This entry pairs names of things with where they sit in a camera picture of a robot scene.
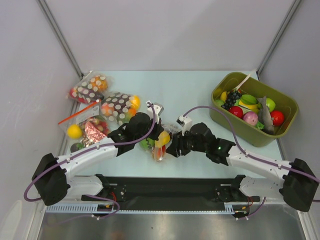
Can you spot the red tomato in bin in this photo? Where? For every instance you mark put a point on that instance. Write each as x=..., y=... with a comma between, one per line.
x=237, y=111

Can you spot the green fake apple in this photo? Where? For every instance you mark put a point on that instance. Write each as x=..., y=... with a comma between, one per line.
x=147, y=144

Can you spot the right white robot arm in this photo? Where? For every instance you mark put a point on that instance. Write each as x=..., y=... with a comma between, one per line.
x=294, y=182

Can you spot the pink onion in bin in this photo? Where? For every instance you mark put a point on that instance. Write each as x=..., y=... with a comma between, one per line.
x=250, y=118

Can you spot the olive green plastic bin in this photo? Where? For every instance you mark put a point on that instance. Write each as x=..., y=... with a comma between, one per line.
x=249, y=133

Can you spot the yellow banana in bin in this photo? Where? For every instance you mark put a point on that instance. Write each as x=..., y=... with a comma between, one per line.
x=223, y=96

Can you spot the green apple in bin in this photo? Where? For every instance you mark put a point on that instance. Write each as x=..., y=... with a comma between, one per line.
x=270, y=104

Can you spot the orange fake fruit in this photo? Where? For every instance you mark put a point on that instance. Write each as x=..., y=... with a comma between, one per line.
x=158, y=153

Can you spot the grey fake fish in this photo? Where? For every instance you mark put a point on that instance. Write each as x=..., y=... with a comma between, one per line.
x=264, y=116

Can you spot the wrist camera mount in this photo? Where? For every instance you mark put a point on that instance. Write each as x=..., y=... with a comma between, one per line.
x=186, y=123
x=154, y=111

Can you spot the polka dot bag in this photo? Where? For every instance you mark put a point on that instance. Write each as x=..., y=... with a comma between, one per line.
x=120, y=107
x=93, y=87

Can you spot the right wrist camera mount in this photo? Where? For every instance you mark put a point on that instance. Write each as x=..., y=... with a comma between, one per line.
x=186, y=123

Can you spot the yellow fake lemon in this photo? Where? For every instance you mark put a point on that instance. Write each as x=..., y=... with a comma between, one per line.
x=163, y=139

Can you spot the clear zip top bag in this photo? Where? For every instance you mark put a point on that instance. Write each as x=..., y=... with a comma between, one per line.
x=171, y=128

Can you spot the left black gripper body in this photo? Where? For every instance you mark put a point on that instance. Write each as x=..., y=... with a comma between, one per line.
x=153, y=134

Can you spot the polka dot bag far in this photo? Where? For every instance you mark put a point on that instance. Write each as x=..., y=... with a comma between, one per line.
x=93, y=87

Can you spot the yellow lemon in bag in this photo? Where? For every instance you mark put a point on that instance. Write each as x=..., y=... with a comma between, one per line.
x=74, y=131

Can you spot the orange zip clear bag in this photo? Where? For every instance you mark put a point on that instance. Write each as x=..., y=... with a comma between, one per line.
x=93, y=124

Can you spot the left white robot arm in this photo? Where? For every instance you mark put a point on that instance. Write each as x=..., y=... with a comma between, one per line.
x=55, y=178

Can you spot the green starfruit in bin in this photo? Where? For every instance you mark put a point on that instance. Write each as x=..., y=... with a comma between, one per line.
x=248, y=99

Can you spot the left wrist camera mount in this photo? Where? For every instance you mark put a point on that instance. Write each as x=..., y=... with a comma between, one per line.
x=154, y=111

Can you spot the white cable duct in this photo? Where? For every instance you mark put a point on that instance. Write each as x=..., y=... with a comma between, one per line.
x=140, y=207

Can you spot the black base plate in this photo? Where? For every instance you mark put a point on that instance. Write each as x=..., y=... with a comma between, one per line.
x=163, y=191

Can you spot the red apple in bin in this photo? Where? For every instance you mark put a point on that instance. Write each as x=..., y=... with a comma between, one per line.
x=277, y=118

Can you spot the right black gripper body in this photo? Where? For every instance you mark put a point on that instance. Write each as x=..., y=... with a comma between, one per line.
x=180, y=144

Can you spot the polka dot bag near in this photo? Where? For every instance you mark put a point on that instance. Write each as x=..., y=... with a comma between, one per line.
x=120, y=107

